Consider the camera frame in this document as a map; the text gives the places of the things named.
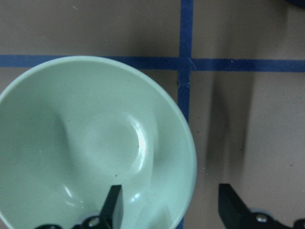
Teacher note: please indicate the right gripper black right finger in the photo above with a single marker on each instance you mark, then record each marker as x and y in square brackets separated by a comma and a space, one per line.
[232, 210]

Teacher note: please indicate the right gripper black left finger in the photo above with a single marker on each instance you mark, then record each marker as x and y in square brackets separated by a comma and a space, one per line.
[111, 215]

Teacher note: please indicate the green bowl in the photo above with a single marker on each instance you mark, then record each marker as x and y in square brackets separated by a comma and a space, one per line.
[73, 127]

